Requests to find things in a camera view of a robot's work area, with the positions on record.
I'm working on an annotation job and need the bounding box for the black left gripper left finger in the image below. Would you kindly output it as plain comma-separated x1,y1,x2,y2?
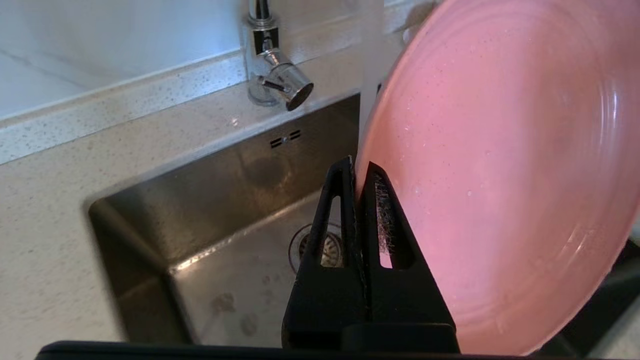
282,156,368,349

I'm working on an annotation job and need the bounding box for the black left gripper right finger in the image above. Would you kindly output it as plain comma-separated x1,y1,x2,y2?
345,161,460,353

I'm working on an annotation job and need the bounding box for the round metal drain strainer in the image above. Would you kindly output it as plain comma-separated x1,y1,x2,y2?
288,223,346,274

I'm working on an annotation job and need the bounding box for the stainless steel sink basin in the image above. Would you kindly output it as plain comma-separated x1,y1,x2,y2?
89,92,640,351

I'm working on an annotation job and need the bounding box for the chrome kitchen faucet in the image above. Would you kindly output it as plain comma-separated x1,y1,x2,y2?
242,0,315,112

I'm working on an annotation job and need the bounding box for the pink plate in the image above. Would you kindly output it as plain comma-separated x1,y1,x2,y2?
354,0,640,357

